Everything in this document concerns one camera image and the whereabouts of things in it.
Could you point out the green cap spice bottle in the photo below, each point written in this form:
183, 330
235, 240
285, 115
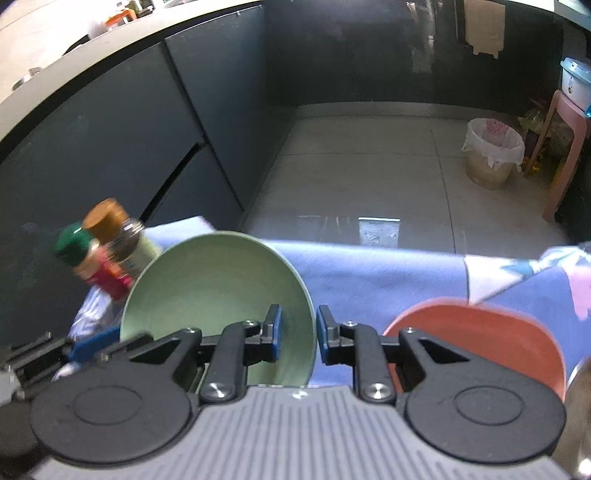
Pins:
99, 272

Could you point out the blue printed tablecloth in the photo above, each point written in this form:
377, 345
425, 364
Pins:
369, 281

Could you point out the green round plate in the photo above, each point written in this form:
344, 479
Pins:
217, 286

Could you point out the pink plastic stool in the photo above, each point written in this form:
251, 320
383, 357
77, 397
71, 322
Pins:
570, 152

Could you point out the beige hanging towel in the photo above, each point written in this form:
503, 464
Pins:
484, 27

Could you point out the white container with blue lid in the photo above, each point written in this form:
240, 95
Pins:
577, 85

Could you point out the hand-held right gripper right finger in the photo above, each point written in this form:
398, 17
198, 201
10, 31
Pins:
323, 337

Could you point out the brown cap soy sauce bottle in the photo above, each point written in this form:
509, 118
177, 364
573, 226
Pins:
134, 249

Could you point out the stainless steel bowl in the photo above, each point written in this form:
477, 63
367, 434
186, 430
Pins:
579, 415

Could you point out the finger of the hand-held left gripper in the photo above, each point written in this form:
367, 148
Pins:
124, 348
94, 344

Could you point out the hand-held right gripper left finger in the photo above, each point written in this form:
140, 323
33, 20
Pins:
275, 332

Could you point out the clear bag with groceries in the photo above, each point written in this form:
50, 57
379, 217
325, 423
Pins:
535, 134

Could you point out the trash bin with white bag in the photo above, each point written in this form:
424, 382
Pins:
491, 152

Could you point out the pink rounded square plate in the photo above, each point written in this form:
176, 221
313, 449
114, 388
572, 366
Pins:
485, 327

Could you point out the black drawer cabinet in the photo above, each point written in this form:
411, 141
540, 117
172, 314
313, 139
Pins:
579, 207

